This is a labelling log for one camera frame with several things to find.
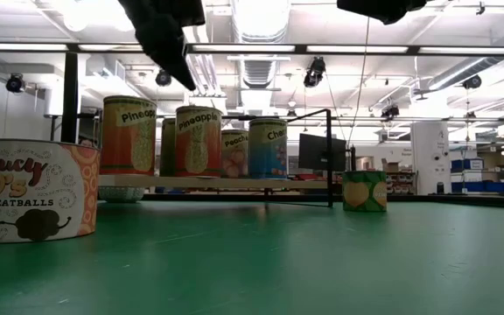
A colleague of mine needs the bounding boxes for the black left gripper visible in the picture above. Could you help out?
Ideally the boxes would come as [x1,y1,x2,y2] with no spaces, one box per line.
[118,0,207,92]

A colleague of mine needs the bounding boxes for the orange pineapple label can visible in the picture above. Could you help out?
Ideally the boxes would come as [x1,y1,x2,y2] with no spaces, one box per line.
[174,105,224,179]
[99,94,158,176]

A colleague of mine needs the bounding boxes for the olive green label can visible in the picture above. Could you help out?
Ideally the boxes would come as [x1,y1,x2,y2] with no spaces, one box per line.
[159,116,178,178]

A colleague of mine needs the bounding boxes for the peaches label can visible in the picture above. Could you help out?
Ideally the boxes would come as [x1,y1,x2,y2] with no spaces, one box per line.
[220,128,249,179]

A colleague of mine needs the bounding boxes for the blue cherries label can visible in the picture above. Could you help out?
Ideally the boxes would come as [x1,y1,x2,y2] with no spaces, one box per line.
[247,117,289,179]

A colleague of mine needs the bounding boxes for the white Saucy O's can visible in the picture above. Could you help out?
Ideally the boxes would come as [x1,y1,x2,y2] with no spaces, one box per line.
[0,138,102,244]

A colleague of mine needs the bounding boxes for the short green pear can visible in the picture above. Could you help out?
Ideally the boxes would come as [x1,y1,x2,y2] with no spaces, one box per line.
[341,170,389,214]

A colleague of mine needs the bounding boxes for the black ceiling spotlight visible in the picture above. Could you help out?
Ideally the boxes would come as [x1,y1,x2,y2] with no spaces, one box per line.
[303,56,327,88]
[154,68,173,88]
[5,73,26,95]
[381,103,401,119]
[461,73,483,91]

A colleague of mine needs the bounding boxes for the black linear ceiling light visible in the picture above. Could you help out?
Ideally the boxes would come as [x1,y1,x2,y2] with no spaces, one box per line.
[0,41,504,58]

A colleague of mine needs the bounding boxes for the black monitor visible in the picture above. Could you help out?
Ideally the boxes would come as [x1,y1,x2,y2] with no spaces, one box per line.
[297,132,348,172]

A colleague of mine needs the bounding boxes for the green table mat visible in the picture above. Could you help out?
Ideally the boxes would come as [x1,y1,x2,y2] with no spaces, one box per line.
[0,199,504,315]

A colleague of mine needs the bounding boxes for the cardboard box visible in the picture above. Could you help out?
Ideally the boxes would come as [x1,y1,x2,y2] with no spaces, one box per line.
[381,157,404,174]

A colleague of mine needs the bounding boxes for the blue storage bins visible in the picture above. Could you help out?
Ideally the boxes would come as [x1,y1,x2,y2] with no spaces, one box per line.
[451,157,504,193]

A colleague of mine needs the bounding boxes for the silver ventilation duct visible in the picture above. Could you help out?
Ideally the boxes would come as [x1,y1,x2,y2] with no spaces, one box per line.
[230,0,292,91]

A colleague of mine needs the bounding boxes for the wooden shelf with black frame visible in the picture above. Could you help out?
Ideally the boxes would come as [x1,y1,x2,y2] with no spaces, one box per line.
[60,51,334,209]

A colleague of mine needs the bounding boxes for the thin hanging cable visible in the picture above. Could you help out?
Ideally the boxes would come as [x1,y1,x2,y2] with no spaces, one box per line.
[346,19,371,148]

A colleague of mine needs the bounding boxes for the black metal table frame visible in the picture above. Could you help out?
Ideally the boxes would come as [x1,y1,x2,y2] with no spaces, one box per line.
[97,192,504,209]

